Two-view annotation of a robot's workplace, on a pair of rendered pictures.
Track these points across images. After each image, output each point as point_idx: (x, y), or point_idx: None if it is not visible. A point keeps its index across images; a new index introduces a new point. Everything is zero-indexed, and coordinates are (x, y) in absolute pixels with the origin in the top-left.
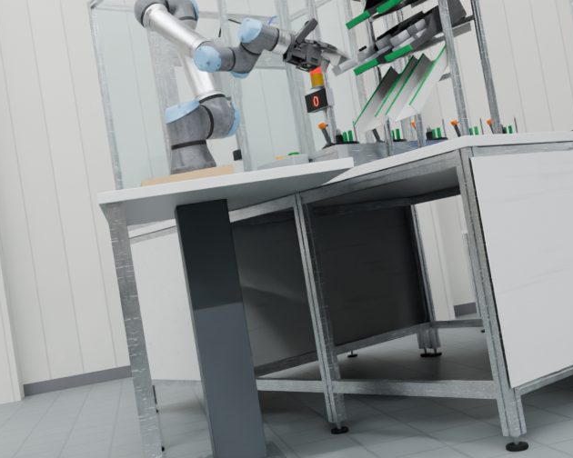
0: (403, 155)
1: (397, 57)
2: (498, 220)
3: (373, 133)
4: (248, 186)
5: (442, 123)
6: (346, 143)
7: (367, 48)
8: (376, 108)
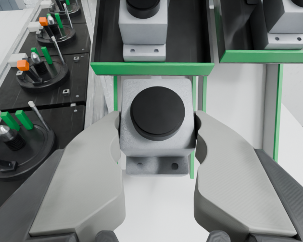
0: None
1: (261, 62)
2: None
3: (28, 75)
4: None
5: (66, 12)
6: (49, 154)
7: (167, 7)
8: (120, 109)
